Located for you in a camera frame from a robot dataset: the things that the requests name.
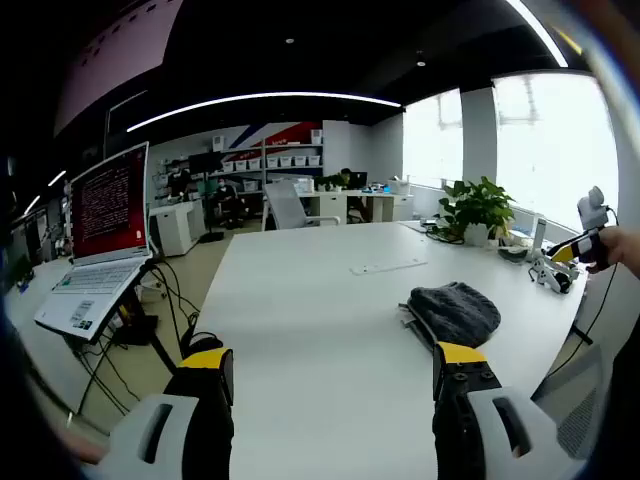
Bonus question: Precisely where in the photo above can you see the black floor cables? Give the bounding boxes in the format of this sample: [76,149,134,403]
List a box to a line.
[74,262,224,416]

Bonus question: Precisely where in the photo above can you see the person's right hand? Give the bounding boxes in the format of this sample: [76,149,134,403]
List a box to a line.
[584,226,640,282]

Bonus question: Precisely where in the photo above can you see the grey textured towel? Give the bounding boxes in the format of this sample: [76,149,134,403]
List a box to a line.
[408,281,502,349]

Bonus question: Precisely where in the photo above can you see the green potted plant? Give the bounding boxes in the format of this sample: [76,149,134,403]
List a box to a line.
[437,175,517,247]

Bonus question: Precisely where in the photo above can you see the white office chair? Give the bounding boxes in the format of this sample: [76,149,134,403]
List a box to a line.
[262,180,342,232]

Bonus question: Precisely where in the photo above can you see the black laptop stand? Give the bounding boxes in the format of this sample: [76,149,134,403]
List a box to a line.
[112,259,181,374]

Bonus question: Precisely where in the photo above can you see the white laptop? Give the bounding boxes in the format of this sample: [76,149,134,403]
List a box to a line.
[33,141,154,344]

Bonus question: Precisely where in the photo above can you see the black cables on table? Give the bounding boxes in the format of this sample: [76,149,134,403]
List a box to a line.
[422,222,466,246]

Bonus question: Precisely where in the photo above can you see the shelf with white boxes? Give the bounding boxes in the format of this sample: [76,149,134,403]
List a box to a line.
[149,128,324,202]

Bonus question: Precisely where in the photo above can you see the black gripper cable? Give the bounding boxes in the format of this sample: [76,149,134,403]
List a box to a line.
[569,203,621,347]

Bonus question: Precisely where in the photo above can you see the white desk with cabinets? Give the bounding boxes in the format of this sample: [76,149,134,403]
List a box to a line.
[298,188,415,224]

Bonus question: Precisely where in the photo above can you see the white low cabinet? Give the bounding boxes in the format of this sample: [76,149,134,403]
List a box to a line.
[148,198,207,258]

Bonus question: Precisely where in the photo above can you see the ceiling light strip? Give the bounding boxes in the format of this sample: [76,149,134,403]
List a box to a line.
[126,91,402,134]

